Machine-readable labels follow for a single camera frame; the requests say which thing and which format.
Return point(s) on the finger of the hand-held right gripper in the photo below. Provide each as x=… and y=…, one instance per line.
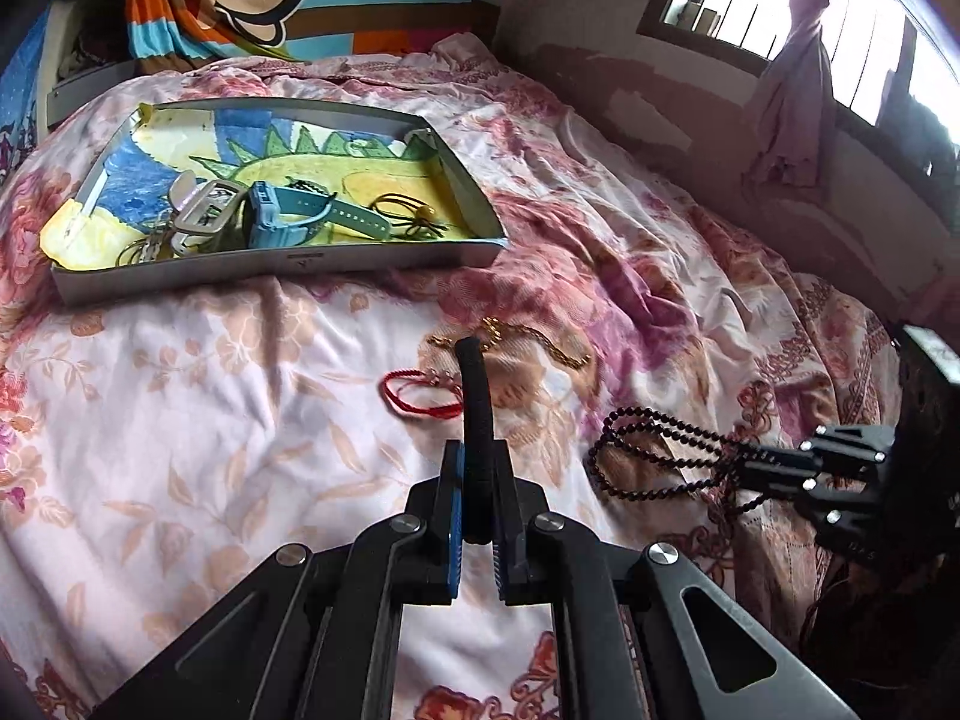
x=832, y=514
x=840, y=444

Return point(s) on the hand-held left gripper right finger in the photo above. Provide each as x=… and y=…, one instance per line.
x=504, y=540

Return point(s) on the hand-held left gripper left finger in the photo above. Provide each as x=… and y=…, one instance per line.
x=450, y=510

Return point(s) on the grey shallow cardboard box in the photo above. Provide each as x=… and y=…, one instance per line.
x=300, y=266

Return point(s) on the blue wrist watch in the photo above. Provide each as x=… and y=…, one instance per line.
x=274, y=214

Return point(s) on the beige hair claw clip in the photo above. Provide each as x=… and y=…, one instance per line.
x=184, y=195

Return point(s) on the dark cloth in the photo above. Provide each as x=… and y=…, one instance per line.
x=892, y=645

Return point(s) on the pink floral bedsheet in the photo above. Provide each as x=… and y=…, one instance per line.
x=225, y=405

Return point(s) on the crayon dinosaur drawing paper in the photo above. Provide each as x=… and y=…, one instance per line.
x=360, y=187

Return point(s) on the pink window curtain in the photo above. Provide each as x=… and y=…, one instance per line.
x=795, y=90

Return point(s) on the barred window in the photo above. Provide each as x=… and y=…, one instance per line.
x=900, y=52

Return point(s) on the dark wooden headboard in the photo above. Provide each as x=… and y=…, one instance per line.
x=487, y=15

